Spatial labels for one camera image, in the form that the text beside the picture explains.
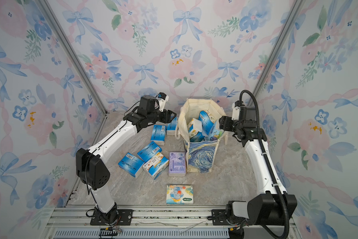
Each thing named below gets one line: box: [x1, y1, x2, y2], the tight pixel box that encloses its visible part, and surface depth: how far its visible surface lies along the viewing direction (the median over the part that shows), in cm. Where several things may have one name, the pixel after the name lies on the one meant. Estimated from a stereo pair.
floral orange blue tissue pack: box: [142, 151, 170, 180], surface depth 87 cm
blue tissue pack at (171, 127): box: [166, 116, 178, 136], surface depth 103 cm
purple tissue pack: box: [168, 151, 187, 177], surface depth 88 cm
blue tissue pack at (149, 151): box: [136, 140, 163, 163], surface depth 92 cm
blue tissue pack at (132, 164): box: [117, 152, 145, 178], surface depth 87 cm
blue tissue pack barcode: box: [150, 124, 167, 146], surface depth 100 cm
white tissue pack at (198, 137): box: [189, 131, 206, 142], surface depth 93 cm
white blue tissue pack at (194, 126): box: [187, 118, 203, 139], surface depth 91 cm
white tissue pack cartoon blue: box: [208, 119, 224, 141], surface depth 80 cm
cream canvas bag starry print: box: [175, 97, 229, 173], surface depth 85 cm
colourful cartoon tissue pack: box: [166, 184, 194, 205], surface depth 78 cm
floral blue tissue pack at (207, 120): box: [198, 109, 216, 136], surface depth 92 cm
